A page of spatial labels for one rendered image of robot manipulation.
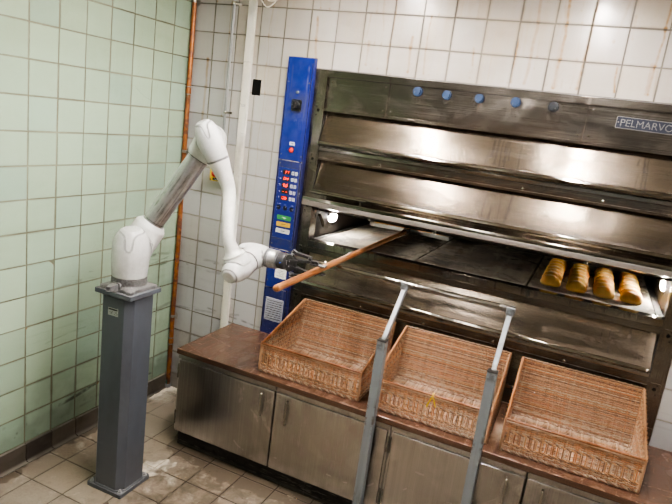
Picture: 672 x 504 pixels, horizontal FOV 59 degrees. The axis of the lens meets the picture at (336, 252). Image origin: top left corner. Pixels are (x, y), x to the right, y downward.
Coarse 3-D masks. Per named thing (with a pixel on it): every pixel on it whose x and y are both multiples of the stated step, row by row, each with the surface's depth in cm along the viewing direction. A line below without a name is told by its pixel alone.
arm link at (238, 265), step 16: (224, 160) 261; (224, 176) 263; (224, 192) 265; (224, 208) 263; (224, 224) 261; (224, 240) 260; (224, 256) 263; (240, 256) 260; (224, 272) 258; (240, 272) 258
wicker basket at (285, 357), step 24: (312, 312) 331; (336, 312) 326; (288, 336) 323; (312, 336) 330; (336, 336) 325; (360, 336) 321; (264, 360) 296; (288, 360) 290; (312, 360) 284; (336, 360) 320; (360, 360) 319; (312, 384) 287; (336, 384) 282; (360, 384) 276
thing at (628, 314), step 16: (320, 240) 334; (368, 256) 318; (384, 256) 315; (432, 272) 305; (448, 272) 301; (464, 272) 303; (496, 288) 293; (512, 288) 289; (528, 288) 288; (560, 304) 281; (576, 304) 278; (592, 304) 275; (608, 304) 277; (640, 320) 268; (656, 320) 265
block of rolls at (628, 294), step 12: (552, 264) 329; (564, 264) 336; (576, 264) 341; (552, 276) 297; (576, 276) 309; (588, 276) 324; (600, 276) 313; (612, 276) 327; (624, 276) 324; (576, 288) 291; (600, 288) 288; (612, 288) 295; (624, 288) 300; (636, 288) 299; (624, 300) 285; (636, 300) 282
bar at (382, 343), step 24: (408, 288) 272; (432, 288) 268; (504, 312) 255; (384, 336) 260; (504, 336) 249; (384, 360) 260; (480, 408) 243; (480, 432) 244; (360, 456) 270; (480, 456) 248; (360, 480) 272
